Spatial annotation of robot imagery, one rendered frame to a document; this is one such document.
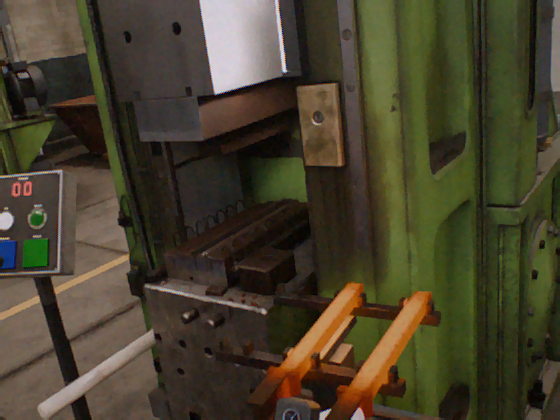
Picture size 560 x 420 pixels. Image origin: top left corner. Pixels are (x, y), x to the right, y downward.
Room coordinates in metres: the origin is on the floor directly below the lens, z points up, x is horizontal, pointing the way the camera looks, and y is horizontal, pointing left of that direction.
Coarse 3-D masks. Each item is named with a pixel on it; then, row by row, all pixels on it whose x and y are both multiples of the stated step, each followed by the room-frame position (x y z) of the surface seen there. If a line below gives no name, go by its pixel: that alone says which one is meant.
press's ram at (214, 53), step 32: (128, 0) 1.35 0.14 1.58; (160, 0) 1.29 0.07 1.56; (192, 0) 1.24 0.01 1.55; (224, 0) 1.28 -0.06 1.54; (256, 0) 1.37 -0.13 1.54; (128, 32) 1.37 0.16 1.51; (160, 32) 1.30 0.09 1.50; (192, 32) 1.24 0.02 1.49; (224, 32) 1.27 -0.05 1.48; (256, 32) 1.36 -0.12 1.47; (128, 64) 1.38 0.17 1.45; (160, 64) 1.31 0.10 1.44; (192, 64) 1.25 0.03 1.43; (224, 64) 1.26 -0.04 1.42; (256, 64) 1.34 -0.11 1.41; (128, 96) 1.39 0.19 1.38; (160, 96) 1.32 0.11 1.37
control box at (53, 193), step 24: (0, 192) 1.59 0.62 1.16; (48, 192) 1.54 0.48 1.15; (72, 192) 1.58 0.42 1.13; (24, 216) 1.53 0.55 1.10; (48, 216) 1.51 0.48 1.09; (72, 216) 1.55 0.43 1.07; (0, 240) 1.52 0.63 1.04; (72, 240) 1.52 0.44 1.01; (48, 264) 1.44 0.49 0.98; (72, 264) 1.49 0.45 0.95
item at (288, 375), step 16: (352, 288) 0.97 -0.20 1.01; (336, 304) 0.91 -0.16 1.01; (352, 304) 0.93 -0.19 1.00; (320, 320) 0.87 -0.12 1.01; (336, 320) 0.86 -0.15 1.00; (320, 336) 0.81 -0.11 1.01; (304, 352) 0.78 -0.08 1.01; (320, 352) 0.80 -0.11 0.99; (272, 368) 0.74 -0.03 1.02; (288, 368) 0.74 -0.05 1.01; (304, 368) 0.75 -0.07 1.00; (272, 384) 0.69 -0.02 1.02; (288, 384) 0.71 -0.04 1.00; (256, 400) 0.66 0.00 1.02; (272, 400) 0.68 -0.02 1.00; (256, 416) 0.65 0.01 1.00; (272, 416) 0.67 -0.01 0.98
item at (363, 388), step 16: (416, 304) 0.87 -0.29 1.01; (400, 320) 0.83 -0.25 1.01; (416, 320) 0.83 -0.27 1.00; (384, 336) 0.78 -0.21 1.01; (400, 336) 0.78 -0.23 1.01; (384, 352) 0.74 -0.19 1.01; (400, 352) 0.76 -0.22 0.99; (368, 368) 0.71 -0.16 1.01; (384, 368) 0.71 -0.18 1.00; (352, 384) 0.68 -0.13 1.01; (368, 384) 0.67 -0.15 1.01; (352, 400) 0.63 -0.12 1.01; (368, 400) 0.63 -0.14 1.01; (336, 416) 0.61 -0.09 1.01; (352, 416) 0.61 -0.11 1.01; (368, 416) 0.64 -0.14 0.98
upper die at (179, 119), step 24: (192, 96) 1.28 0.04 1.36; (216, 96) 1.30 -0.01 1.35; (240, 96) 1.37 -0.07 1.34; (264, 96) 1.44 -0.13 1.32; (288, 96) 1.52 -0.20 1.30; (144, 120) 1.37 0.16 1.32; (168, 120) 1.32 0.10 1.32; (192, 120) 1.27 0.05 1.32; (216, 120) 1.29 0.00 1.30; (240, 120) 1.36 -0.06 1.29
